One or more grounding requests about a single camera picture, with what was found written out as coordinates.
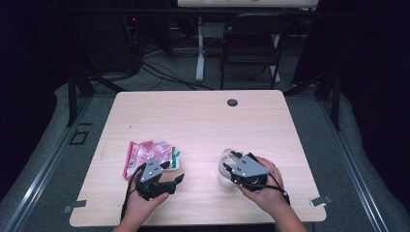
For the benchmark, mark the person's left hand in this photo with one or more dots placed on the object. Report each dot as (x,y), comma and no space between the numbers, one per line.
(138,208)

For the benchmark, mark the black folding chair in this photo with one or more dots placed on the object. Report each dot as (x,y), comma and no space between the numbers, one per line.
(254,35)

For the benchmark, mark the aluminium floor rail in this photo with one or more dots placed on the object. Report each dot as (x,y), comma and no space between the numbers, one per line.
(354,180)
(42,180)

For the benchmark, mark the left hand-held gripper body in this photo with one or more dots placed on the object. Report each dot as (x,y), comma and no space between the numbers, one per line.
(151,183)

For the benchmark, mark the clear glass jar with lid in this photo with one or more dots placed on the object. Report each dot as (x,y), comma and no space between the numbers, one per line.
(223,179)

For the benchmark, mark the black metal stand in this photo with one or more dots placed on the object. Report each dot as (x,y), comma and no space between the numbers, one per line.
(72,96)
(336,103)

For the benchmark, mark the red and white plastic bag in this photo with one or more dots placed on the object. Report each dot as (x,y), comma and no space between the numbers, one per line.
(145,154)

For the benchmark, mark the white table leg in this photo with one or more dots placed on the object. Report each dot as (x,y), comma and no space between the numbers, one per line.
(200,58)

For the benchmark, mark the grey tape piece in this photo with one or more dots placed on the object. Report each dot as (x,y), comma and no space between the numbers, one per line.
(320,200)
(77,204)

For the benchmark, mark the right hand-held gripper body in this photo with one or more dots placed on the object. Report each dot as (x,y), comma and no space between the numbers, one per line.
(249,172)

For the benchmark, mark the person's right hand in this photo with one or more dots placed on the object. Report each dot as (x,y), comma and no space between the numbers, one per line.
(270,196)

